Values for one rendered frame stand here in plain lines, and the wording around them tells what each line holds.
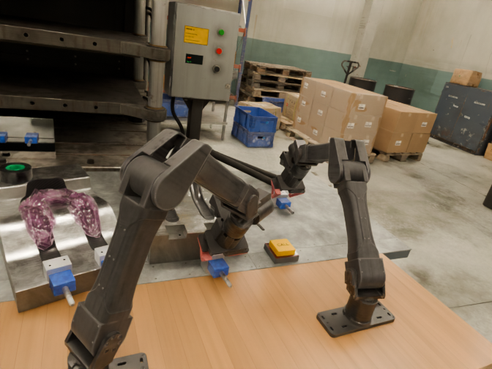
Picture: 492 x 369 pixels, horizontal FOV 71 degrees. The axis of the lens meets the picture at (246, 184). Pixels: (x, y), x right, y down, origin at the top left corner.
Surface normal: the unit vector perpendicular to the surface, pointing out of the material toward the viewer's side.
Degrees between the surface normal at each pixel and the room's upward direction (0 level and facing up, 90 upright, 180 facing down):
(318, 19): 90
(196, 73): 90
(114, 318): 89
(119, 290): 84
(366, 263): 44
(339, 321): 0
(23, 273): 0
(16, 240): 29
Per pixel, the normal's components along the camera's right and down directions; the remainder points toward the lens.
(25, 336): 0.15, -0.91
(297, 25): 0.31, 0.43
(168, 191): 0.77, 0.37
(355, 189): 0.26, -0.35
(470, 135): -0.93, 0.01
